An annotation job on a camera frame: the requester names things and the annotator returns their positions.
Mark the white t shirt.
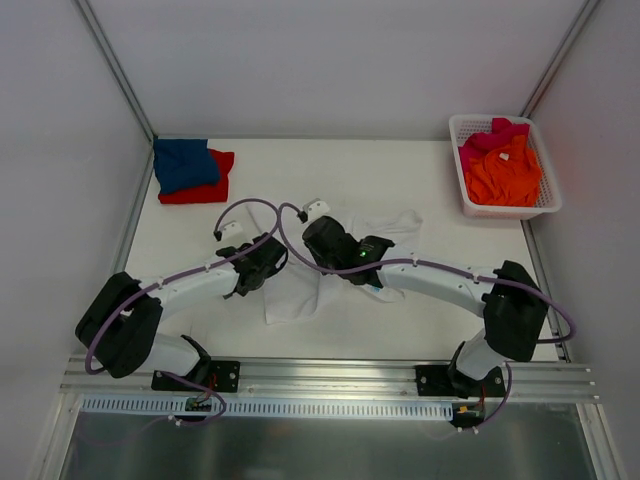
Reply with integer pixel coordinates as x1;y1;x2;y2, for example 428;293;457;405
264;207;423;325

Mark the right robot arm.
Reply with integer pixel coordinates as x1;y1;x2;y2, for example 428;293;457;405
302;216;548;398

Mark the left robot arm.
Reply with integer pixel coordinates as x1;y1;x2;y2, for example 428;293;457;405
75;234;288;390

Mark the folded red t shirt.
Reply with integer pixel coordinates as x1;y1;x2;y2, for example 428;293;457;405
155;149;235;205

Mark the folded blue t shirt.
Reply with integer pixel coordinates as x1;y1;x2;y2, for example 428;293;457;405
153;138;220;194

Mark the white plastic basket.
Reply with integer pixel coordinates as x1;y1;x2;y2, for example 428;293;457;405
449;114;562;220

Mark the orange t shirt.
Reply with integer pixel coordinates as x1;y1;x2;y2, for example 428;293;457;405
464;135;542;208

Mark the pink t shirt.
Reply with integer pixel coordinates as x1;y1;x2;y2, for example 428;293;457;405
458;117;530;173

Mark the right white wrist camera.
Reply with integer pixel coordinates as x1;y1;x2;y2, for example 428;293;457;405
302;198;331;223

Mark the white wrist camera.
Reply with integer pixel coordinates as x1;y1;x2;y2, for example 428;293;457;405
302;198;331;223
220;221;244;240

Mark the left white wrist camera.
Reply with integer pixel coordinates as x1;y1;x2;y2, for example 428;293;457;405
220;221;244;240

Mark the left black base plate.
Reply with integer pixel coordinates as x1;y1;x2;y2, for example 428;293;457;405
151;359;241;393

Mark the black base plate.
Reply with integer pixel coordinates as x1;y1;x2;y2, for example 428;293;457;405
151;359;241;393
414;364;506;399

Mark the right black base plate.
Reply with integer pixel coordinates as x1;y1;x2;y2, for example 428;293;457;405
414;364;506;399

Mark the white slotted cable duct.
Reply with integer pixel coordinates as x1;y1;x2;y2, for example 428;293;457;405
80;394;454;422

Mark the aluminium mounting rail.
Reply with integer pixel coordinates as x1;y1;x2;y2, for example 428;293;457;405
60;355;601;404

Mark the left aluminium frame post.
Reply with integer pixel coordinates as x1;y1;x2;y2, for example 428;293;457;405
71;0;155;143

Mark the aluminium frame post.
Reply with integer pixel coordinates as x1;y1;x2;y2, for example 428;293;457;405
520;0;603;118
71;0;155;143

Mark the right aluminium frame post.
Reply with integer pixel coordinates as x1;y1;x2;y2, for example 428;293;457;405
520;0;603;118

